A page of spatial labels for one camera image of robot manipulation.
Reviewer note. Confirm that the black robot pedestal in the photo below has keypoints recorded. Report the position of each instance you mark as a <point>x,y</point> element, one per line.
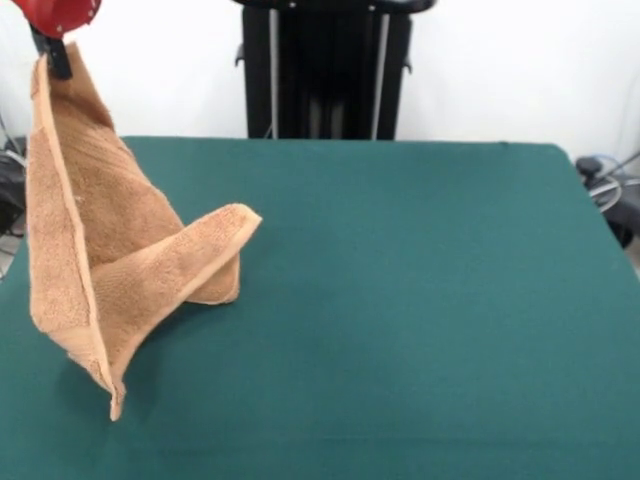
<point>325,75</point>

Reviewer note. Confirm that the tan terry towel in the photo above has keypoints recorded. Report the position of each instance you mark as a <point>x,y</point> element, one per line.
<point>115,235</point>

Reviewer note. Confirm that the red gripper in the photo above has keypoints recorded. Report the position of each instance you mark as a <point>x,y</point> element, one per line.
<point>60,15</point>

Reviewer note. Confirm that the dark green table cloth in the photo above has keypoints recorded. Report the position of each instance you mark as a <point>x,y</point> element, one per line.
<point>400,300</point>

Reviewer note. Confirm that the black chair base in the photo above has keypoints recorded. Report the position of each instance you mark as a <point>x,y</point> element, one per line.
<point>12,175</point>

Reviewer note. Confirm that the grey chair base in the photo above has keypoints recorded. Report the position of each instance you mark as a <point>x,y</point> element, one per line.
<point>615,210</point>

